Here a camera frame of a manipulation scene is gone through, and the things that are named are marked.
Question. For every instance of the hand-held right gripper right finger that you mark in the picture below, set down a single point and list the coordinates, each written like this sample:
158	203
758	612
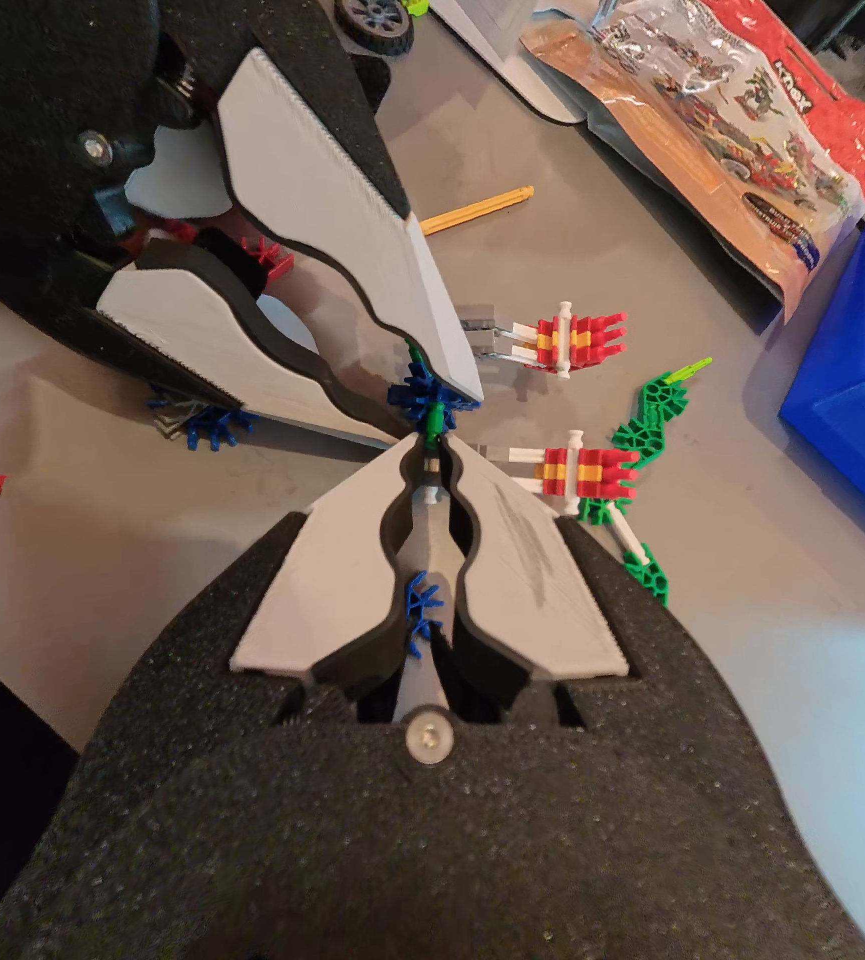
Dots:
537	592

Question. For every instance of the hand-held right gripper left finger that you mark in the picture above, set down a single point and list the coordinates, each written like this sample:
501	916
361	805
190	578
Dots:
320	592

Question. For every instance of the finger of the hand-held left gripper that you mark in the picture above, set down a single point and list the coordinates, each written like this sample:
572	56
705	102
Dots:
200	330
342	225

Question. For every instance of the green short rod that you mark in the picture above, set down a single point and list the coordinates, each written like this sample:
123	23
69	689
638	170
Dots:
435	424
414	354

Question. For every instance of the multicoloured construction toy model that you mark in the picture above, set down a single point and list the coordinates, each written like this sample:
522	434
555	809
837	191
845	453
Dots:
590	337

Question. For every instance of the red fan connector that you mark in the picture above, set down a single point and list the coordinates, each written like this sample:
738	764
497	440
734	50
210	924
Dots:
271	259
177	232

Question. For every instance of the blue and grey snowflake connectors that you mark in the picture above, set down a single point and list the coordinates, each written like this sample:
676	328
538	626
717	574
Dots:
211	431

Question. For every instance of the blue snowflake connector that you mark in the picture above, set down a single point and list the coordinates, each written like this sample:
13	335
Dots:
423	607

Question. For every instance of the long yellow rod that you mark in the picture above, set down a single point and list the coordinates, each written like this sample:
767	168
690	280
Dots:
477	210

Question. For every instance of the black toy wheel assembly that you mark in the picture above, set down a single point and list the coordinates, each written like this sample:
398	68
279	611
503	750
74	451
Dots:
372	22

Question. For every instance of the white desk stand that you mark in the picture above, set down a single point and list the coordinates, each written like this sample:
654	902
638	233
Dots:
507	60

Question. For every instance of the blue storage bin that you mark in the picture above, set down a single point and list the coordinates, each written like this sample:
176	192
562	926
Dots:
852	412

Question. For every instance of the orange toy package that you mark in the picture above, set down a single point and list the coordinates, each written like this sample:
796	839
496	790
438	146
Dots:
702	127

